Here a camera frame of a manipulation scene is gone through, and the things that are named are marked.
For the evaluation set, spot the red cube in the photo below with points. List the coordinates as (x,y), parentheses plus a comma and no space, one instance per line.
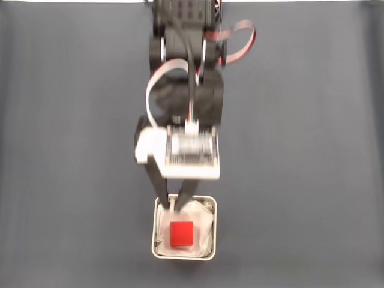
(182,234)

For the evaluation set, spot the beige square box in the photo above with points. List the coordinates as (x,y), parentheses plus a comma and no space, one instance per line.
(154,237)

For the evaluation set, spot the white crumpled tissue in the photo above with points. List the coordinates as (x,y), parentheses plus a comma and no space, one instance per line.
(204,228)

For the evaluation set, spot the dark blue-grey mat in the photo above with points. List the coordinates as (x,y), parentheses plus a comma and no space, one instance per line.
(300,150)

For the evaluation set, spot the white camera board mount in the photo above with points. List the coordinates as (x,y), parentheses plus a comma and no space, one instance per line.
(192,150)

